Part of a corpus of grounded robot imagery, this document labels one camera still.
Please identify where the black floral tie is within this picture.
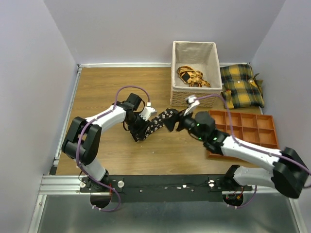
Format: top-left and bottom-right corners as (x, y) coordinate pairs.
(134, 108), (178, 142)

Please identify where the wicker basket with liner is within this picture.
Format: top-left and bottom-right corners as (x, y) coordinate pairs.
(170, 41), (222, 106)

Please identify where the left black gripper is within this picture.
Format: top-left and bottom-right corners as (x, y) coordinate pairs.
(125, 113), (152, 140)

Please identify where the aluminium frame rail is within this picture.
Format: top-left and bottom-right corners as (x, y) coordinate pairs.
(38, 175), (279, 195)

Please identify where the orange compartment tray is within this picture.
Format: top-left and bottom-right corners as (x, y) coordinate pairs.
(209, 110), (279, 149)

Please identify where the orange patterned tie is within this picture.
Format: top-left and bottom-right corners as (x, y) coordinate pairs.
(177, 66), (211, 87)

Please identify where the purple cable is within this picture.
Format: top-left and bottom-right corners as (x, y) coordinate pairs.
(75, 85), (151, 212)
(194, 94), (311, 209)

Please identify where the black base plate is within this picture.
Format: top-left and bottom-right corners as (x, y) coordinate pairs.
(80, 174), (253, 204)

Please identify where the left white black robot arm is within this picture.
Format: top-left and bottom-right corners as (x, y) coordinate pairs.
(61, 93), (156, 192)

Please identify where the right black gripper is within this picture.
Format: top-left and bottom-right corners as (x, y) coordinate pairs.
(161, 106), (206, 141)

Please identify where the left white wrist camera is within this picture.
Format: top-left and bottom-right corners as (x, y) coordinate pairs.
(139, 102), (157, 121)

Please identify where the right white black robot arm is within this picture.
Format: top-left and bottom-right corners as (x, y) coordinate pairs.
(163, 111), (309, 199)

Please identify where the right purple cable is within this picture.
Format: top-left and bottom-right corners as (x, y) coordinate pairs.
(194, 94), (311, 209)

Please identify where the yellow plaid shirt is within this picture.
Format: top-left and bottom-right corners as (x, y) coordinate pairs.
(220, 64), (265, 109)

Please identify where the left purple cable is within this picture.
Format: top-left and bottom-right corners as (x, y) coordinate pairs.
(75, 85), (151, 212)

